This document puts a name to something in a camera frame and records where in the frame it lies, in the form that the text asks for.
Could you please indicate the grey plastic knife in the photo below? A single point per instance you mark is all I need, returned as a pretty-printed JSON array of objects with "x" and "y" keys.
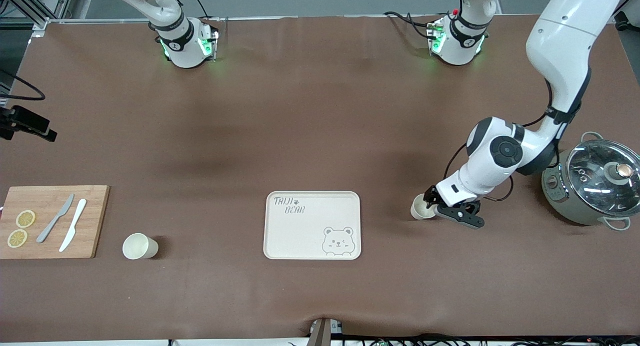
[{"x": 52, "y": 221}]

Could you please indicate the metal bracket at table edge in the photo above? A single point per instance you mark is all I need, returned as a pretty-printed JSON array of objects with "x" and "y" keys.
[{"x": 322, "y": 332}]

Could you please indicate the white plastic cup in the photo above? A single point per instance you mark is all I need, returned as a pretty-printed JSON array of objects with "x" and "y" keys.
[
  {"x": 420, "y": 208},
  {"x": 137, "y": 246}
]

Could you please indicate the cream tray with bear print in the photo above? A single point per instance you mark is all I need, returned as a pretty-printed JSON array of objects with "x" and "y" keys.
[{"x": 300, "y": 236}]

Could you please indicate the grey electric cooking pot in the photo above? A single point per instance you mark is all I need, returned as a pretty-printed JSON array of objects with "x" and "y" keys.
[{"x": 555, "y": 191}]

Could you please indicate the glass pot lid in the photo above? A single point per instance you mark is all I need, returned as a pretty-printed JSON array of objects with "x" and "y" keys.
[{"x": 595, "y": 176}]

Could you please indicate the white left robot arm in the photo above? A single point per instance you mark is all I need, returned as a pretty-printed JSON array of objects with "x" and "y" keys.
[{"x": 560, "y": 51}]

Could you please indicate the lemon slice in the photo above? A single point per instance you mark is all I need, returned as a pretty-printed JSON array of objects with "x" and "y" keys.
[
  {"x": 17, "y": 238},
  {"x": 25, "y": 218}
]

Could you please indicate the wooden cutting board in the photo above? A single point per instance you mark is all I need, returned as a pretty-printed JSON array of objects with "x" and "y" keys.
[{"x": 95, "y": 226}]

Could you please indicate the brown table cover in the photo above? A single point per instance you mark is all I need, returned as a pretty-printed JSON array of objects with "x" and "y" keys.
[{"x": 320, "y": 111}]

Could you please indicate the white plastic knife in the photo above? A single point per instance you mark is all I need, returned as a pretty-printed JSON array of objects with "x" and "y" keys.
[{"x": 74, "y": 223}]

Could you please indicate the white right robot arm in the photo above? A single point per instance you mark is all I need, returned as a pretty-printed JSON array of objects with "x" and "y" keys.
[{"x": 185, "y": 51}]

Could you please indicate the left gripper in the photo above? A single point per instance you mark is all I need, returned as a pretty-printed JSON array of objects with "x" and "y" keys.
[{"x": 430, "y": 194}]

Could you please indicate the aluminium frame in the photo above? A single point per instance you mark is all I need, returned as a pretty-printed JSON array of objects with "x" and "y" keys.
[{"x": 35, "y": 6}]

